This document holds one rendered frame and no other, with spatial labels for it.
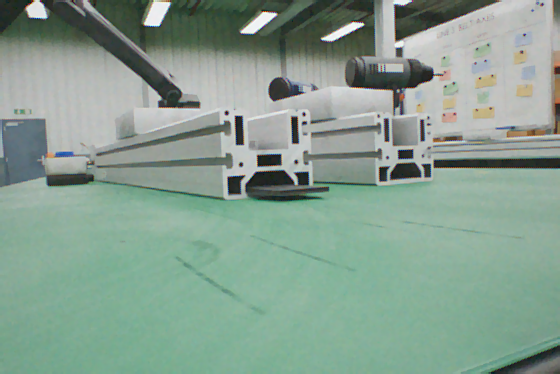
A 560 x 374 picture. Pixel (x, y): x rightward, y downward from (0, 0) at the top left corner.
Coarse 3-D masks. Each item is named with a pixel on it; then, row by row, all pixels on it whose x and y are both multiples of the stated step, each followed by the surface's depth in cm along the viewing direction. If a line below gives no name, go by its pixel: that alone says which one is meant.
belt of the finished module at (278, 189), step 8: (248, 184) 46; (256, 184) 45; (264, 184) 44; (272, 184) 44; (280, 184) 43; (288, 184) 43; (296, 184) 42; (256, 192) 39; (264, 192) 38; (272, 192) 36; (280, 192) 35; (288, 192) 35; (296, 192) 36; (304, 192) 36; (312, 192) 37
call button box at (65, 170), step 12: (60, 156) 90; (72, 156) 91; (48, 168) 87; (60, 168) 89; (72, 168) 90; (84, 168) 91; (48, 180) 88; (60, 180) 89; (72, 180) 90; (84, 180) 91
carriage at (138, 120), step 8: (128, 112) 68; (136, 112) 66; (144, 112) 66; (152, 112) 67; (160, 112) 67; (168, 112) 68; (176, 112) 69; (184, 112) 70; (192, 112) 70; (200, 112) 71; (120, 120) 74; (128, 120) 69; (136, 120) 66; (144, 120) 66; (152, 120) 67; (160, 120) 68; (168, 120) 68; (176, 120) 69; (120, 128) 75; (128, 128) 69; (136, 128) 66; (144, 128) 66; (152, 128) 67; (120, 136) 75; (128, 136) 71
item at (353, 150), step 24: (336, 120) 54; (360, 120) 50; (384, 120) 50; (408, 120) 53; (312, 144) 59; (336, 144) 54; (360, 144) 51; (384, 144) 49; (408, 144) 54; (432, 144) 54; (312, 168) 59; (336, 168) 55; (360, 168) 51; (384, 168) 50; (408, 168) 54; (432, 168) 54
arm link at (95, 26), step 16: (64, 0) 92; (80, 0) 99; (64, 16) 94; (80, 16) 95; (96, 16) 100; (96, 32) 103; (112, 32) 104; (112, 48) 107; (128, 48) 109; (128, 64) 113; (144, 64) 114; (144, 80) 118; (160, 80) 119; (176, 80) 126; (160, 96) 123
